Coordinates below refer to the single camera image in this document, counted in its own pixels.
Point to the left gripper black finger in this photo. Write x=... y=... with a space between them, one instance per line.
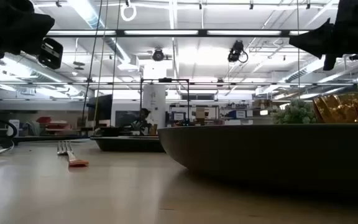
x=51 y=53
x=39 y=29

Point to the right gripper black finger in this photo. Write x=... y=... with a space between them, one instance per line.
x=315 y=40
x=329 y=62

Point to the black rectangular tray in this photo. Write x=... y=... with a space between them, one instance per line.
x=129 y=143

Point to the red storage bins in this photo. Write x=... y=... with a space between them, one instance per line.
x=53 y=124

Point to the dark monitor screen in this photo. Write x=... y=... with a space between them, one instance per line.
x=101 y=110

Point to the blue and white box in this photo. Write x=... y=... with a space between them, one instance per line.
x=237 y=114

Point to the round black ceiling fixture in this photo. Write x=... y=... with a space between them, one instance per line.
x=158 y=55

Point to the person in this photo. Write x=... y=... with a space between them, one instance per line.
x=145 y=119

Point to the cardboard box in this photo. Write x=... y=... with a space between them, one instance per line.
x=200 y=115

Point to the black overhead frame bar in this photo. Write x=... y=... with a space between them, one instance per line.
x=120 y=32

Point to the black overhead camera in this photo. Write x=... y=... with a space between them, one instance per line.
x=235 y=51

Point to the black table edge rail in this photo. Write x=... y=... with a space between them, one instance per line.
x=48 y=139

